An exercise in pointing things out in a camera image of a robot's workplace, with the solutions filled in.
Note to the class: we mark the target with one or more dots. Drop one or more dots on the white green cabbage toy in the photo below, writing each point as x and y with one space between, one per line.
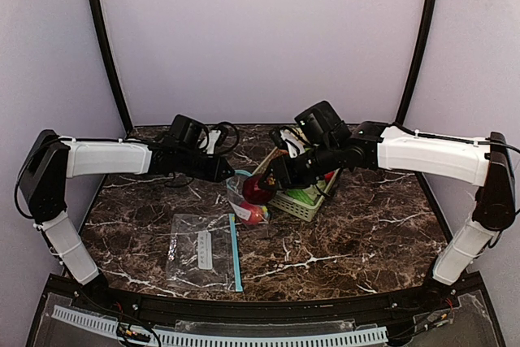
308 196

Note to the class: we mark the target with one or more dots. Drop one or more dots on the black left frame post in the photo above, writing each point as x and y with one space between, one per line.
109 64

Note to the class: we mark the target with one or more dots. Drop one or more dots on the clear zip bag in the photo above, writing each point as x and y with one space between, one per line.
203 253
234 194

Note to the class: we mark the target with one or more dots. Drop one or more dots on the pale green perforated basket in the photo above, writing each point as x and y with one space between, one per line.
295 208

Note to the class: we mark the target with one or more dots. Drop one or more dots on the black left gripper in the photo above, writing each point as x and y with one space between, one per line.
217 168

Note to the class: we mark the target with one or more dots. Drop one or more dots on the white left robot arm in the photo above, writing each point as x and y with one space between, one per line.
55 162

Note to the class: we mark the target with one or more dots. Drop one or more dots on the black table edge rail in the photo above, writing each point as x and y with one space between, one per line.
386 308

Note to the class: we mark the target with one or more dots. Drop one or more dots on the light blue cable duct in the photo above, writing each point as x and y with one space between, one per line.
185 333

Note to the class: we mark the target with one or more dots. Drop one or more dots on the dark red apple toy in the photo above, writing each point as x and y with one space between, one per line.
253 193

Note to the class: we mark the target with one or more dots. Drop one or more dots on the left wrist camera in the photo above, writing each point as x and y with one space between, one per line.
216 137

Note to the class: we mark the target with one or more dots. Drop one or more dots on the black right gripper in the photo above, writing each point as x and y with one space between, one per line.
282 172

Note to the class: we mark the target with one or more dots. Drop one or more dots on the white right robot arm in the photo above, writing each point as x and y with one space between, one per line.
481 162

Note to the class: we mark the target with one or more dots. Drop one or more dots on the black right frame post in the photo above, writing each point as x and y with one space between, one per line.
416 60

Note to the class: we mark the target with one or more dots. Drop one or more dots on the black frame post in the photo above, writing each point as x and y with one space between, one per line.
109 64
416 60

